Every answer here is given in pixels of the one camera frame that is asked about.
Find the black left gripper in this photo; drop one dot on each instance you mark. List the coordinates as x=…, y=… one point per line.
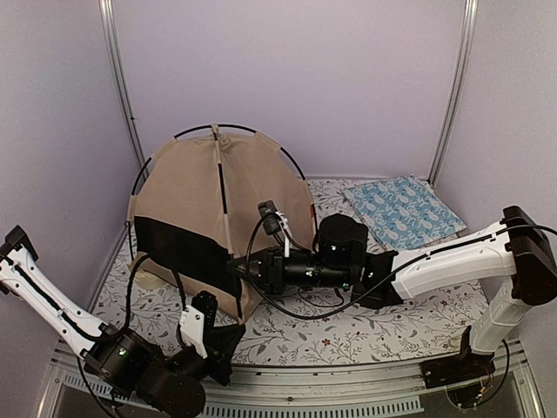
x=224, y=341

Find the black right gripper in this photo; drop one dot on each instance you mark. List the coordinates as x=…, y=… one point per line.
x=273, y=275

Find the beige pet tent fabric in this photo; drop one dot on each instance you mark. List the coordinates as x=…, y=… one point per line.
x=208, y=274

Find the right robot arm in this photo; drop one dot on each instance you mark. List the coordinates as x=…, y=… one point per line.
x=514, y=248

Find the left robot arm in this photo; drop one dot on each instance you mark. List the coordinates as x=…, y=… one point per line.
x=21, y=276

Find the cream paw print bowl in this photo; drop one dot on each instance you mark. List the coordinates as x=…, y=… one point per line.
x=148, y=281

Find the blue snowman print cushion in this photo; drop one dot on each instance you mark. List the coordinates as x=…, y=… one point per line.
x=403, y=213

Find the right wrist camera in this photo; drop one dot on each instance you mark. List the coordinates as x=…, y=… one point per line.
x=274, y=225

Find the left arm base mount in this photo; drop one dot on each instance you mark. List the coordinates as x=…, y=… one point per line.
x=118, y=370

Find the aluminium front rail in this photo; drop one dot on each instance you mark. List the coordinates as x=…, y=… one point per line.
x=394, y=389

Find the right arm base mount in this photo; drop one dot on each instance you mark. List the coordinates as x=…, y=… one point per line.
x=463, y=366

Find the aluminium left corner post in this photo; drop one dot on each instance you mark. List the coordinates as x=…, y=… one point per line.
x=108, y=21

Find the aluminium corner post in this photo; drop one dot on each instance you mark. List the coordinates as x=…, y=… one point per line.
x=462, y=60
x=108, y=21

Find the aluminium right corner post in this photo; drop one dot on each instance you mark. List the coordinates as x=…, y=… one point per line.
x=462, y=60

